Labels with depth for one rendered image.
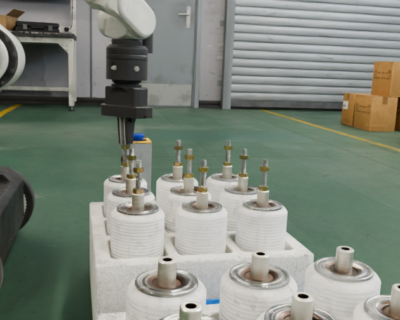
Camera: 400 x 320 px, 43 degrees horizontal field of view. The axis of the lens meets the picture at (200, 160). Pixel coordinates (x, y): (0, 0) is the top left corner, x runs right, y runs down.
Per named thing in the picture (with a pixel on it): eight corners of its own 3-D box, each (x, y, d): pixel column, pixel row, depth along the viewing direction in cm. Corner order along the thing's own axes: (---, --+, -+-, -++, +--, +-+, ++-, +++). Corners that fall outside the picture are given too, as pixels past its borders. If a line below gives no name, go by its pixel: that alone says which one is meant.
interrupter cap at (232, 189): (236, 185, 112) (236, 182, 112) (266, 192, 108) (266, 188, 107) (217, 192, 106) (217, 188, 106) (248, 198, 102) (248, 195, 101)
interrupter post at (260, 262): (253, 283, 62) (254, 258, 61) (246, 275, 64) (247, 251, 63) (271, 282, 62) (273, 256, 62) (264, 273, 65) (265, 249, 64)
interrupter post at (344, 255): (339, 276, 65) (341, 252, 64) (330, 269, 67) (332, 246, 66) (355, 275, 65) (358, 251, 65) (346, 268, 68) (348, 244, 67)
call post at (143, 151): (122, 261, 130) (123, 143, 125) (119, 252, 137) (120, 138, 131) (149, 260, 132) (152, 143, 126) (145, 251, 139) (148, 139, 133)
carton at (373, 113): (394, 131, 440) (398, 97, 434) (369, 131, 435) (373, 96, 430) (376, 127, 469) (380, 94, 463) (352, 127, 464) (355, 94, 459)
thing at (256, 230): (222, 295, 98) (226, 206, 95) (248, 280, 106) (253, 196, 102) (265, 311, 92) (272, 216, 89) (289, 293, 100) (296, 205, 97)
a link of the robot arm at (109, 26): (125, 60, 102) (126, 2, 99) (92, 59, 108) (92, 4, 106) (164, 62, 110) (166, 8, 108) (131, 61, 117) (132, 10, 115)
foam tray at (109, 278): (95, 366, 85) (95, 265, 82) (89, 273, 123) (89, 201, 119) (306, 344, 95) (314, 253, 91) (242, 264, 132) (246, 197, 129)
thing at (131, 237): (115, 319, 87) (115, 219, 84) (105, 295, 96) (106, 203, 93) (168, 312, 91) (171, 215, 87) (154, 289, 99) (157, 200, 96)
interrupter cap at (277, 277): (240, 294, 59) (240, 288, 59) (221, 268, 66) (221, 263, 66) (300, 289, 61) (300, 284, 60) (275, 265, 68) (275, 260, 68)
